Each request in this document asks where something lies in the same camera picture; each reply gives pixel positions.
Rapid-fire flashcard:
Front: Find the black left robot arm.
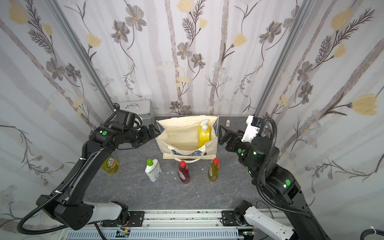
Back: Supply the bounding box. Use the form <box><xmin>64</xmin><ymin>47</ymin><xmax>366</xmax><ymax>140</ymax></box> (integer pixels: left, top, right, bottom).
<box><xmin>17</xmin><ymin>125</ymin><xmax>160</xmax><ymax>235</ymax></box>

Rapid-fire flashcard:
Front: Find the large yellow pump soap bottle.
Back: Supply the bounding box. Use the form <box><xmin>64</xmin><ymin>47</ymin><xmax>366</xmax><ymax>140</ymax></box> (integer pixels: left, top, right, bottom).
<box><xmin>198</xmin><ymin>119</ymin><xmax>211</xmax><ymax>148</ymax></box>

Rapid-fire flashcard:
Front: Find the white bottle green cap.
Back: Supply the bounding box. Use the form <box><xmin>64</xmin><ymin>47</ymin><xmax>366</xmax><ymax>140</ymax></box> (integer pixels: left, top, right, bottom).
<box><xmin>145</xmin><ymin>159</ymin><xmax>163</xmax><ymax>183</ymax></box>

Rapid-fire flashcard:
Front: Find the red dish soap bottle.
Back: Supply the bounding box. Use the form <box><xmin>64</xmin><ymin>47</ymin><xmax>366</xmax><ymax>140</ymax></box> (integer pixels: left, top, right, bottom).
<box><xmin>179</xmin><ymin>161</ymin><xmax>190</xmax><ymax>184</ymax></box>

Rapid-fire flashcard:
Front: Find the black corrugated cable bottom right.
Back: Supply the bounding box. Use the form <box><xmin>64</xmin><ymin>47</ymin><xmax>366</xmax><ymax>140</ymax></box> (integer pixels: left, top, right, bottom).
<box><xmin>359</xmin><ymin>226</ymin><xmax>384</xmax><ymax>240</ymax></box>

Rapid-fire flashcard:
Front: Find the green Fairy bottle at left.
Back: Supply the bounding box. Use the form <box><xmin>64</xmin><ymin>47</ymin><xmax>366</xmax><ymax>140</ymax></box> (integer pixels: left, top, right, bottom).
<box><xmin>102</xmin><ymin>156</ymin><xmax>120</xmax><ymax>174</ymax></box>

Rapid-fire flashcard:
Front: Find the silver metal case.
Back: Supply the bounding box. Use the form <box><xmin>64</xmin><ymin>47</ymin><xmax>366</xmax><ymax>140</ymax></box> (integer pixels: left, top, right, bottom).
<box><xmin>119</xmin><ymin>100</ymin><xmax>155</xmax><ymax>126</ymax></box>

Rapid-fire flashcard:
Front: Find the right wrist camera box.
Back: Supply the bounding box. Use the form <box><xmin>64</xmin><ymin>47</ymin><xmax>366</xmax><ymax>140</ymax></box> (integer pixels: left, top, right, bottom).
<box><xmin>242</xmin><ymin>116</ymin><xmax>263</xmax><ymax>143</ymax></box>

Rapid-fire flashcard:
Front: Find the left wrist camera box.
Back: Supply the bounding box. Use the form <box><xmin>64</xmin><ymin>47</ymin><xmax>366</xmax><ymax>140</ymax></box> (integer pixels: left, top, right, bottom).
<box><xmin>112</xmin><ymin>110</ymin><xmax>143</xmax><ymax>132</ymax></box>

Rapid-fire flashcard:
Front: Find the cream canvas shopping bag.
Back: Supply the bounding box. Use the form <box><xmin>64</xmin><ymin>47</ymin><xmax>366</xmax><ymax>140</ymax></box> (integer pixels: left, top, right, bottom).
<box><xmin>156</xmin><ymin>115</ymin><xmax>220</xmax><ymax>163</ymax></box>

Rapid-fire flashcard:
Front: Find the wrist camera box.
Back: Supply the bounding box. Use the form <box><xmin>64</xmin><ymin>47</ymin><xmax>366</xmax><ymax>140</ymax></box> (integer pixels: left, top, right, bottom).
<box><xmin>112</xmin><ymin>110</ymin><xmax>143</xmax><ymax>132</ymax></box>
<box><xmin>242</xmin><ymin>116</ymin><xmax>263</xmax><ymax>143</ymax></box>

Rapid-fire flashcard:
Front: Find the yellow-green bottle red cap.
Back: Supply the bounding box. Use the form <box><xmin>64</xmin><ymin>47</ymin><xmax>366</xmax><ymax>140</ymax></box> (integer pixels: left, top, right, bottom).
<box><xmin>208</xmin><ymin>158</ymin><xmax>220</xmax><ymax>182</ymax></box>

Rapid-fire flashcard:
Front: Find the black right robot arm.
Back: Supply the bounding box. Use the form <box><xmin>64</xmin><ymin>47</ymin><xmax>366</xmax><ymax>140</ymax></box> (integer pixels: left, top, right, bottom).
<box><xmin>218</xmin><ymin>118</ymin><xmax>330</xmax><ymax>240</ymax></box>

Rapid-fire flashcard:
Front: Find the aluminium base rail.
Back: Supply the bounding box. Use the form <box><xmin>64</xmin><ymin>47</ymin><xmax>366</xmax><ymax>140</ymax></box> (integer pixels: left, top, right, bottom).
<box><xmin>64</xmin><ymin>209</ymin><xmax>307</xmax><ymax>240</ymax></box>

